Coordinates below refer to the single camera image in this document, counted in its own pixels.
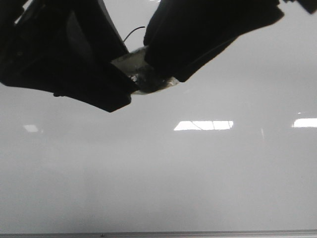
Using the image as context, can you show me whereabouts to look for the white whiteboard with metal frame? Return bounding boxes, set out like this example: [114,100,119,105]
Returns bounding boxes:
[0,2,317,234]

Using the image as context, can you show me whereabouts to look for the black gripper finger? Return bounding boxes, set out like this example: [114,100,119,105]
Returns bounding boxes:
[0,0,138,112]
[144,0,284,82]

